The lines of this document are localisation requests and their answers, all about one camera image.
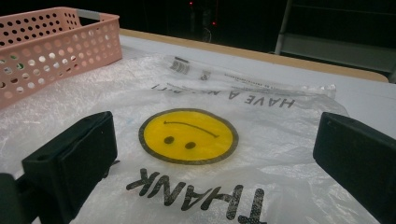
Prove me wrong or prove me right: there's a black computer tower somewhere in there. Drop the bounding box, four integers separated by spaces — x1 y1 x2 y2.
186 0 219 43

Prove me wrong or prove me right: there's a white desk frame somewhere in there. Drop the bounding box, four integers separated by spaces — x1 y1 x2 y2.
274 0 396 83

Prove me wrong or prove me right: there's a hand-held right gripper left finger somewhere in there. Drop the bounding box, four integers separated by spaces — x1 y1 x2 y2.
21 110 119 224

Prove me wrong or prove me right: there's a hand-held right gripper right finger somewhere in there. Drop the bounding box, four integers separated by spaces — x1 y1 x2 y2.
312 111 396 224

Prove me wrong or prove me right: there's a pink perforated plastic basket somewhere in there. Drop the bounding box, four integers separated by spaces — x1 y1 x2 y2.
0 7 123 110

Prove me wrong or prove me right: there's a clear plastic bag yellow smiley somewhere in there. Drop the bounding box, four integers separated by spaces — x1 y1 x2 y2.
0 54 382 224

